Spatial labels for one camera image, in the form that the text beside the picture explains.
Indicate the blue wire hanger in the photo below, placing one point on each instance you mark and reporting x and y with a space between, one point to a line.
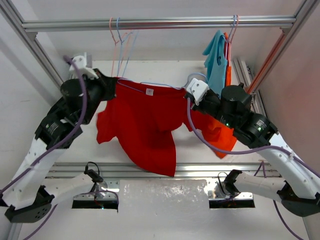
127 43
189 78

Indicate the orange diagonal frame bar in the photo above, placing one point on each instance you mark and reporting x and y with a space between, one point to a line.
265 64

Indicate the aluminium front rail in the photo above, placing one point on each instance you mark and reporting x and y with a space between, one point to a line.
67 170

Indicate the aluminium left frame post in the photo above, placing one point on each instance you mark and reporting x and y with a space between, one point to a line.
31 53

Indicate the aluminium right frame post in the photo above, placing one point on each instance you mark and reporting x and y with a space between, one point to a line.
301 15

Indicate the red t shirt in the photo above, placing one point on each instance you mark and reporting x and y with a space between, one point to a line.
142 118

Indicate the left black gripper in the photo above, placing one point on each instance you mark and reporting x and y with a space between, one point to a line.
109 86

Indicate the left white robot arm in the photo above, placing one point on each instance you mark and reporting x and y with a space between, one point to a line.
27 197

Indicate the aluminium top rail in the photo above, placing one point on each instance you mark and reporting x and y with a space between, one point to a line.
75 25

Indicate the pink hanger holding shirt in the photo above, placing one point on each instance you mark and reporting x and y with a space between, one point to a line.
230 44

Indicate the aluminium rail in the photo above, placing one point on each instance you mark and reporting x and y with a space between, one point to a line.
67 170
75 25

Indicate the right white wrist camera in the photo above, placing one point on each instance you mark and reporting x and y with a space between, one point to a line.
197 89

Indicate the pink wire hanger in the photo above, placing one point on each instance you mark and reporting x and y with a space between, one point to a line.
116 47

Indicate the aluminium frame post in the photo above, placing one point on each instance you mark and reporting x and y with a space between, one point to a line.
31 53
301 15

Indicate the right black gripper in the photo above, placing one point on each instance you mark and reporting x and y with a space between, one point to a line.
199 107

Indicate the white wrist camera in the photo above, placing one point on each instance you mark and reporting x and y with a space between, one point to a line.
197 89
84 64

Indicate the blue hanger holding shirt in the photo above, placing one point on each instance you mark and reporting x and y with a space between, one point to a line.
233 27

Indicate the orange t shirt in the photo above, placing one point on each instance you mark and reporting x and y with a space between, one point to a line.
217 134

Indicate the light blue t shirt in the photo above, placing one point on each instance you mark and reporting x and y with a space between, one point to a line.
216 63

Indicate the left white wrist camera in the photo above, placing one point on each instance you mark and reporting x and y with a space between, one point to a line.
84 64

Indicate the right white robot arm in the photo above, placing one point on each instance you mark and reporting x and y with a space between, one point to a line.
298 188

